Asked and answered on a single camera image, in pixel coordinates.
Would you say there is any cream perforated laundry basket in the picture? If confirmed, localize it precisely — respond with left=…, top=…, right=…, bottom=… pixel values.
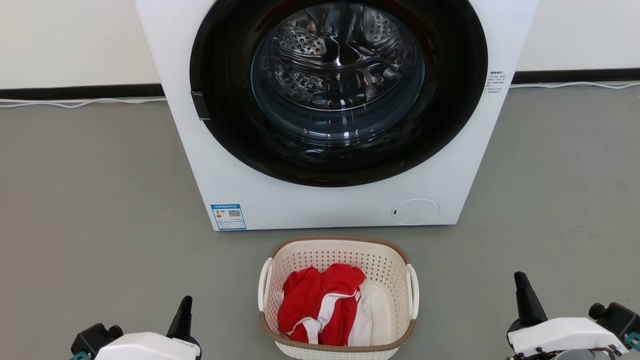
left=257, top=235, right=420, bottom=360

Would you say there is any blue energy label sticker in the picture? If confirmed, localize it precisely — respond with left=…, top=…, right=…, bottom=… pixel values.
left=210, top=203, right=247, bottom=231

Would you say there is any grey door handle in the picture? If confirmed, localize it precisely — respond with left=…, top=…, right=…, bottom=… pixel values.
left=190, top=90, right=211, bottom=121

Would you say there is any white floor cable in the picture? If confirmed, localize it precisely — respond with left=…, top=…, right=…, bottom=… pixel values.
left=510, top=81, right=640, bottom=91
left=0, top=97, right=167, bottom=109

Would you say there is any stainless steel washer drum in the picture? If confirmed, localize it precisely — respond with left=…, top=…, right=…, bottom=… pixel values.
left=267, top=4, right=416, bottom=108

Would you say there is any small text warning sticker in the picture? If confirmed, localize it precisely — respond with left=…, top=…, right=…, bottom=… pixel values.
left=484, top=70, right=507, bottom=96

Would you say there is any red and white garment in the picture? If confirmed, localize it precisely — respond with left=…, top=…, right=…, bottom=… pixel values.
left=277, top=263, right=367, bottom=347

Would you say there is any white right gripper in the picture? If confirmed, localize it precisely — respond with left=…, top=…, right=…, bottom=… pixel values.
left=507, top=271, right=630, bottom=357

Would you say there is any round drain filter cover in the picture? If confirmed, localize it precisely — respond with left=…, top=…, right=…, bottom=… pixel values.
left=391, top=198, right=441, bottom=225

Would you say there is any plain white garment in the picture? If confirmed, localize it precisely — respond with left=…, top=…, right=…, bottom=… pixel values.
left=348, top=285, right=397, bottom=347

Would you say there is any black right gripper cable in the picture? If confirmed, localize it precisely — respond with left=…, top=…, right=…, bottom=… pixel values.
left=506, top=346, right=621, bottom=360

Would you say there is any white front-load washing machine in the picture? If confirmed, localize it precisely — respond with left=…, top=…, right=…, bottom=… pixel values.
left=134, top=0, right=541, bottom=232

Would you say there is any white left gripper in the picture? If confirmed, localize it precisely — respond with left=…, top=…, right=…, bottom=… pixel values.
left=95, top=296, right=202, bottom=360

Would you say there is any black round washing machine door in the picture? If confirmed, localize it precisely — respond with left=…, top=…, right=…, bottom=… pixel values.
left=189, top=0, right=489, bottom=188

